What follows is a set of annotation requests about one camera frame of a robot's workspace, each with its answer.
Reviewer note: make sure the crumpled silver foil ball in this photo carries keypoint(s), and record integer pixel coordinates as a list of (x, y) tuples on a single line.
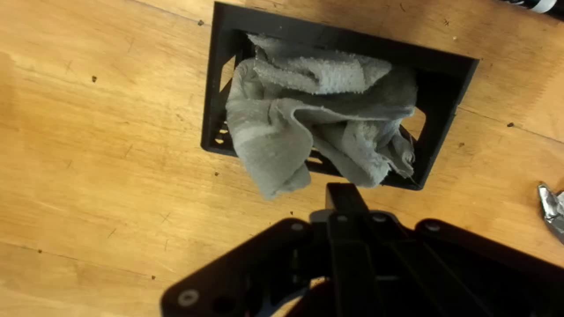
[(552, 210)]

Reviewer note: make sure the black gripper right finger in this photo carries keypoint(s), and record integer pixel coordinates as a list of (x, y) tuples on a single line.
[(439, 270)]

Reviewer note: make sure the black perforated box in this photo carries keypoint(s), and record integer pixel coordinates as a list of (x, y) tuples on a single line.
[(441, 78)]

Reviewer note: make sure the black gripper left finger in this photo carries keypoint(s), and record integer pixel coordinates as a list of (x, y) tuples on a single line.
[(323, 263)]

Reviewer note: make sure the white towel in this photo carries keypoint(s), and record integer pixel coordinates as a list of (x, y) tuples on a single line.
[(291, 99)]

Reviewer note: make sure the black white marker pen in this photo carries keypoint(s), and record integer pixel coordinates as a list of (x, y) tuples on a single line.
[(548, 7)]

